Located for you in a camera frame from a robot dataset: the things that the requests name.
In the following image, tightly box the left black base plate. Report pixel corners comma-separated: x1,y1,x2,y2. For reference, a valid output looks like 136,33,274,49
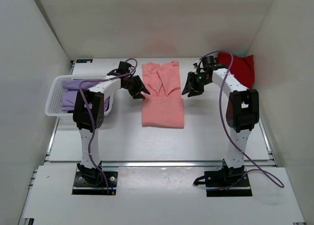
72,170,118,196

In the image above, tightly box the aluminium rail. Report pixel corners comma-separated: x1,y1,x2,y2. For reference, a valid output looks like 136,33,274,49
102,161,223,168

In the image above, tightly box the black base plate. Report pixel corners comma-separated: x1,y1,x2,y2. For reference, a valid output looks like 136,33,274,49
193,170,253,197
72,170,118,196

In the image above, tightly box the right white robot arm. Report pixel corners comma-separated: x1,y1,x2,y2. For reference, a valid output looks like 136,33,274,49
182,65,260,186

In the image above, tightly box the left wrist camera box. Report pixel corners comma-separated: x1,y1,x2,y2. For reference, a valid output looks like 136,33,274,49
107,61,132,76

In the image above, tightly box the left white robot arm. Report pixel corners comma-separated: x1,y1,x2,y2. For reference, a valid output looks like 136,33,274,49
73,75,150,185

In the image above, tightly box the lilac t shirt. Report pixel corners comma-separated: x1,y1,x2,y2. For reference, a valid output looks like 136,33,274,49
61,80,112,114

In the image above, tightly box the white plastic laundry basket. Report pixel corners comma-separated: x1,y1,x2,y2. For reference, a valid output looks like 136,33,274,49
45,74,105,119

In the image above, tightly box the folded red t shirt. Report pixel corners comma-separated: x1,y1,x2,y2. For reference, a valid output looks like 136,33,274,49
216,52,255,89

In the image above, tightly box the salmon pink t shirt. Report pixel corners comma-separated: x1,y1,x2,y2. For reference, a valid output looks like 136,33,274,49
142,61,184,129

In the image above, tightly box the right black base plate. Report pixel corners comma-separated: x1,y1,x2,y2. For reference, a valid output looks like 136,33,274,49
193,170,253,197

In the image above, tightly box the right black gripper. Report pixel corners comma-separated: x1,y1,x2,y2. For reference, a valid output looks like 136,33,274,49
182,73,211,98

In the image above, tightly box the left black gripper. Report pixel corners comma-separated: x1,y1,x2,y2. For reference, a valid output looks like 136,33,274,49
122,75,150,100

